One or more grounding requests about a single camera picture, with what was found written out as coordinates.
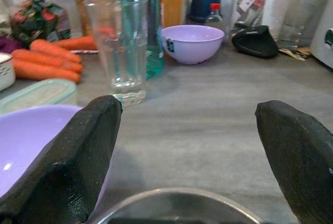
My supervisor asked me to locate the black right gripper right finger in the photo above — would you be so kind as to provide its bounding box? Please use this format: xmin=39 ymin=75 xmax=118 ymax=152
xmin=254 ymin=100 xmax=333 ymax=224

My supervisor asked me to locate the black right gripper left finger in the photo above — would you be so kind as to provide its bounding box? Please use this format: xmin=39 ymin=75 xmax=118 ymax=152
xmin=0 ymin=95 xmax=123 ymax=224

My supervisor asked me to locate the large purple plastic bowl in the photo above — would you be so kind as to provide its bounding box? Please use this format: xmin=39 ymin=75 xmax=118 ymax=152
xmin=0 ymin=104 xmax=111 ymax=218

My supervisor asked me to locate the clear food container green lid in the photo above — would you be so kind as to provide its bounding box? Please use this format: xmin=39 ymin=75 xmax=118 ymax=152
xmin=0 ymin=78 xmax=78 ymax=115

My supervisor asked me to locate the orange carrot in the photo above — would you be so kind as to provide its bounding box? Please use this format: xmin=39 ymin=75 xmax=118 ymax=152
xmin=53 ymin=35 xmax=97 ymax=51
xmin=29 ymin=39 xmax=82 ymax=64
xmin=11 ymin=49 xmax=84 ymax=73
xmin=11 ymin=58 xmax=82 ymax=84

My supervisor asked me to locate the round metal pot rim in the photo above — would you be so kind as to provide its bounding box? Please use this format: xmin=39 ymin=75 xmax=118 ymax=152
xmin=87 ymin=187 xmax=263 ymax=224

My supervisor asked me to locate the tall clear drinking glass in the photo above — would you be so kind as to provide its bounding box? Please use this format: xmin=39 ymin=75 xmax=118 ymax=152
xmin=83 ymin=0 xmax=149 ymax=108

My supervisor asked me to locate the white kitchen appliance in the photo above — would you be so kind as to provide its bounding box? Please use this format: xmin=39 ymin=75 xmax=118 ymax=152
xmin=310 ymin=8 xmax=333 ymax=69

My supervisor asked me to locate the black vertical computer mouse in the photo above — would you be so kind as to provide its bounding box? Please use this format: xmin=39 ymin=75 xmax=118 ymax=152
xmin=231 ymin=25 xmax=279 ymax=59

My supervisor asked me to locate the clear ribbed glass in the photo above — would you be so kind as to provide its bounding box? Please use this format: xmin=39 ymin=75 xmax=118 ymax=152
xmin=277 ymin=0 xmax=333 ymax=49

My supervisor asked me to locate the red green wrapped package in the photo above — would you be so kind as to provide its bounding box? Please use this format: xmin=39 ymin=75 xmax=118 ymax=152
xmin=9 ymin=0 xmax=72 ymax=44

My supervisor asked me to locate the small purple plastic bowl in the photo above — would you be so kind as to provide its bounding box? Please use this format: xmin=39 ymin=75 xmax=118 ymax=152
xmin=161 ymin=24 xmax=225 ymax=65

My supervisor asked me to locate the teal transparent water bottle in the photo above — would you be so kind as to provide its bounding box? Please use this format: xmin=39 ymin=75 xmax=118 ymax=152
xmin=118 ymin=0 xmax=165 ymax=80

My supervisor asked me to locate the small bottle red cap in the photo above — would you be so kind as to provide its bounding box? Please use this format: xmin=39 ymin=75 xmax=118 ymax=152
xmin=207 ymin=3 xmax=225 ymax=31

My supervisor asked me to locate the dark blue cup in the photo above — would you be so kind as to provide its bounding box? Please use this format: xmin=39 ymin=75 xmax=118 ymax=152
xmin=187 ymin=0 xmax=222 ymax=23

